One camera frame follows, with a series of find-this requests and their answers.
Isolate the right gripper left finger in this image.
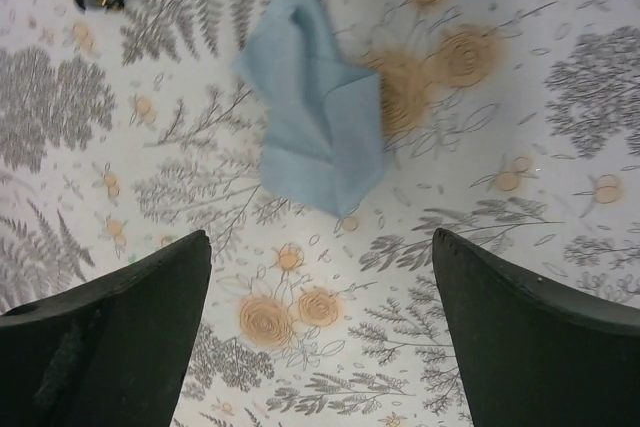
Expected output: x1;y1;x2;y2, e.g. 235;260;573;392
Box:
1;230;211;427

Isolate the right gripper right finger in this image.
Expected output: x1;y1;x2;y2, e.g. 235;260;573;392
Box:
432;228;639;427

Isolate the light blue cloth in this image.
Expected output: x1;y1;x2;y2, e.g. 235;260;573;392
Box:
233;0;385;217

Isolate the floral table mat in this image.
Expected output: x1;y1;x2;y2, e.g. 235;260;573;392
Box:
1;0;639;426

